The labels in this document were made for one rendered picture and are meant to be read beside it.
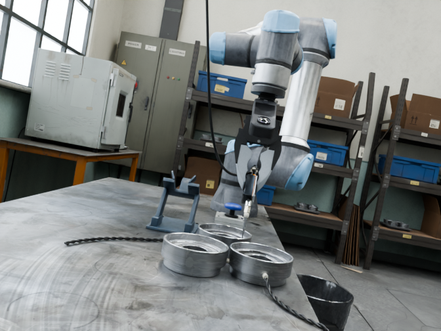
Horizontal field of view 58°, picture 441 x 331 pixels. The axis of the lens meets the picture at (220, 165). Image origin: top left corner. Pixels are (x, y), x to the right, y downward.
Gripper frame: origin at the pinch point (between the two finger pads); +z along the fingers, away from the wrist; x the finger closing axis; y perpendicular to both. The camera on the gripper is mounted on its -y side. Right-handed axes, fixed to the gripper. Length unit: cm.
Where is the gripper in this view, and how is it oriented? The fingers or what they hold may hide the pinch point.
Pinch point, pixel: (250, 184)
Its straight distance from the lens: 80.9
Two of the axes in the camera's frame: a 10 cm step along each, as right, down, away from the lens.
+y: 0.8, -0.4, 10.0
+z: -1.8, 9.8, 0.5
